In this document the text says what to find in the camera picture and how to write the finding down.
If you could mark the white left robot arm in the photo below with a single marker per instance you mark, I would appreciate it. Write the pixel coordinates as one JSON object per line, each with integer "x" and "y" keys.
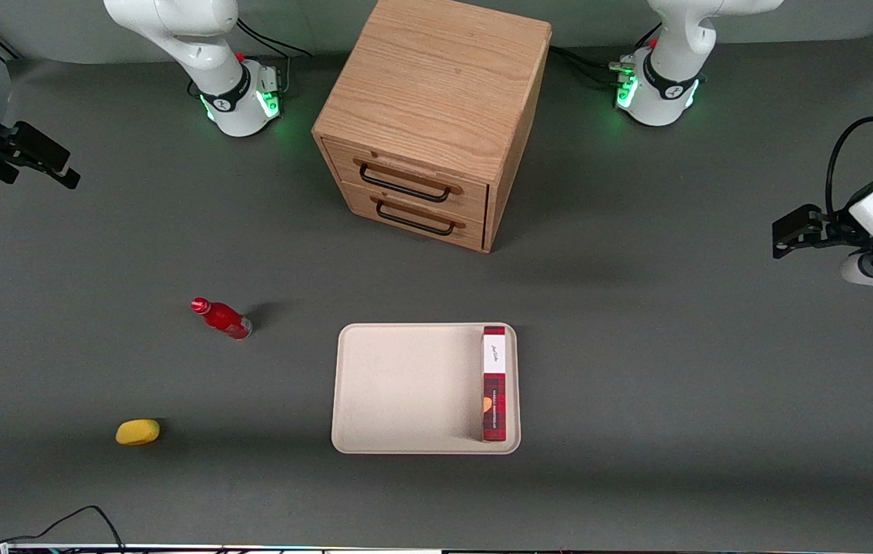
{"x": 674, "y": 69}

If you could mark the red coke bottle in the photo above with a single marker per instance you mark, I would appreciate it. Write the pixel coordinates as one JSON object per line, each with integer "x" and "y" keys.
{"x": 222, "y": 317}

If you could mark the beige rectangular tray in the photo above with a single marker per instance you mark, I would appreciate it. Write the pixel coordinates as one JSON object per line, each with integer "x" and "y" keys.
{"x": 405, "y": 385}

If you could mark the wooden drawer front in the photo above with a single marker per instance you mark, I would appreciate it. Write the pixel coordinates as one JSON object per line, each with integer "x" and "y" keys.
{"x": 474, "y": 196}
{"x": 471, "y": 235}

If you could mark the red plaid cardboard box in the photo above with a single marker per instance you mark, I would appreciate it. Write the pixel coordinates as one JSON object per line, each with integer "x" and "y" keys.
{"x": 494, "y": 385}

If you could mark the wooden drawer cabinet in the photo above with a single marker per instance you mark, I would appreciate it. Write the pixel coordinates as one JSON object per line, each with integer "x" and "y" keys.
{"x": 436, "y": 77}

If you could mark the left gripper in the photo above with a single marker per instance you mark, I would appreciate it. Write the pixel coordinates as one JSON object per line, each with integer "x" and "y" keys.
{"x": 834, "y": 228}

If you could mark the yellow lemon-shaped object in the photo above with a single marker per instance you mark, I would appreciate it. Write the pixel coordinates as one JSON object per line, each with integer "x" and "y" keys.
{"x": 138, "y": 432}

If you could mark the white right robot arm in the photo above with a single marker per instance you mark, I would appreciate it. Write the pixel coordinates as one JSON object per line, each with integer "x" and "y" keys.
{"x": 198, "y": 38}

